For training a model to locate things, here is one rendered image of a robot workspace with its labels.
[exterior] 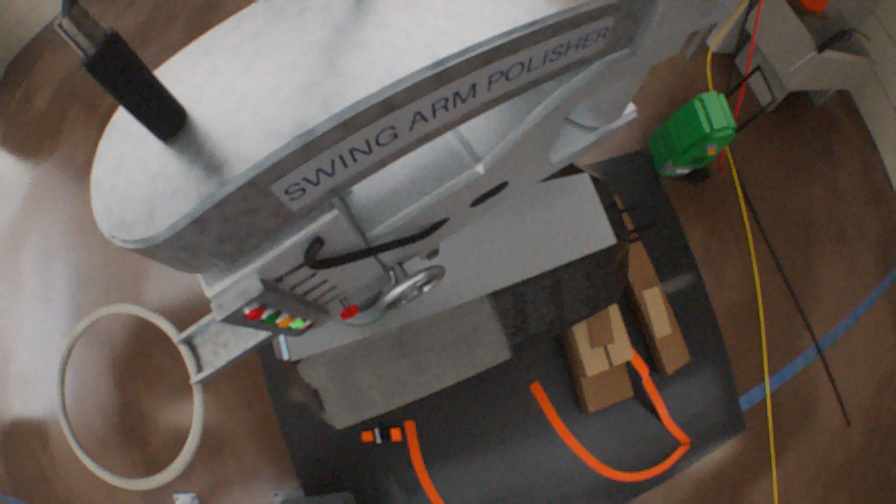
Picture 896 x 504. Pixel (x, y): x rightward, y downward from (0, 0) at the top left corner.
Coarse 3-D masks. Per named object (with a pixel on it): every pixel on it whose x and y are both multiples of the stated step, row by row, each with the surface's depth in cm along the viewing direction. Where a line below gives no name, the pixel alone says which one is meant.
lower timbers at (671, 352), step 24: (624, 216) 196; (648, 264) 190; (624, 288) 196; (648, 288) 186; (648, 336) 185; (672, 336) 180; (672, 360) 177; (576, 384) 182; (600, 384) 174; (624, 384) 173; (600, 408) 171
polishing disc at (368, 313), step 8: (392, 272) 110; (392, 280) 109; (384, 288) 109; (376, 296) 108; (360, 304) 108; (368, 304) 108; (360, 312) 107; (368, 312) 107; (376, 312) 107; (352, 320) 107; (360, 320) 107; (368, 320) 107
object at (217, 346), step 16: (432, 256) 89; (208, 320) 83; (192, 336) 84; (208, 336) 86; (224, 336) 86; (240, 336) 86; (256, 336) 86; (272, 336) 84; (208, 352) 85; (224, 352) 85; (240, 352) 81; (208, 368) 80; (224, 368) 83; (192, 384) 79
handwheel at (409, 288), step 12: (396, 264) 77; (396, 276) 77; (408, 276) 70; (420, 276) 70; (432, 276) 75; (396, 288) 69; (408, 288) 74; (420, 288) 75; (384, 300) 71; (396, 300) 81; (408, 300) 76; (384, 312) 76
